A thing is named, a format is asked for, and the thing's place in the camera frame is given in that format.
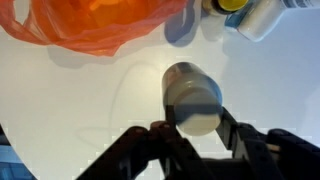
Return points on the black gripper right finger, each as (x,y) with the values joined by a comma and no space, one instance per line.
(266,153)

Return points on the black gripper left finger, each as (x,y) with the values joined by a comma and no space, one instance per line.
(150,153)

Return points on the white pill bottle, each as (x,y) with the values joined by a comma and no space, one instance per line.
(193,96)

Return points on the tall white cylinder bottle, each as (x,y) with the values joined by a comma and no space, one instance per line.
(263,18)

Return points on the blue and white bottle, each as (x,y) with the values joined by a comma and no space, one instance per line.
(233,20)

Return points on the orange plastic bag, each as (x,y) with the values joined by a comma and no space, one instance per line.
(100,20)

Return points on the yellow cap bottle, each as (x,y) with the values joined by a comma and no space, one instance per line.
(230,5)

